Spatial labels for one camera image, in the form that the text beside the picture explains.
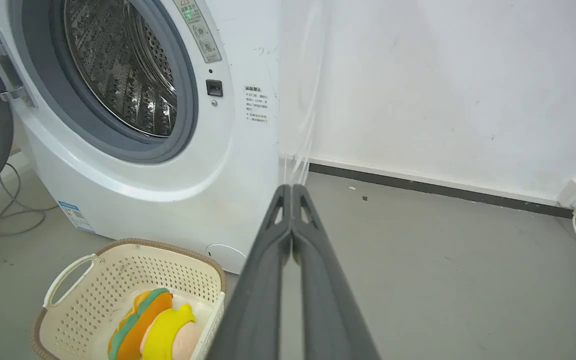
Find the orange and green plush toy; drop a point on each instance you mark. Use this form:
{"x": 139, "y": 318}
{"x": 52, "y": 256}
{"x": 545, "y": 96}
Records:
{"x": 135, "y": 322}

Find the cream perforated laundry basket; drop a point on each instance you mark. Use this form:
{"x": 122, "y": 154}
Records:
{"x": 93, "y": 300}

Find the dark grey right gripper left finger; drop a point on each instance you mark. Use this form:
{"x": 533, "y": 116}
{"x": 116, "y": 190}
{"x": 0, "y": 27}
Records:
{"x": 258, "y": 300}

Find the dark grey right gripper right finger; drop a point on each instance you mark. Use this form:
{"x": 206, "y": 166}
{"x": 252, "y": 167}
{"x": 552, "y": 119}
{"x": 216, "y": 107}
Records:
{"x": 325, "y": 300}

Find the white front-load washing machine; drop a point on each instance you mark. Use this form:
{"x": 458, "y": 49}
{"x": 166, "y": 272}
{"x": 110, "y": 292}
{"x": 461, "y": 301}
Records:
{"x": 168, "y": 165}

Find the yellow pink plush toy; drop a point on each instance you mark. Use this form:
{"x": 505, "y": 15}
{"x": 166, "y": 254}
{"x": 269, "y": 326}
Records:
{"x": 170, "y": 332}

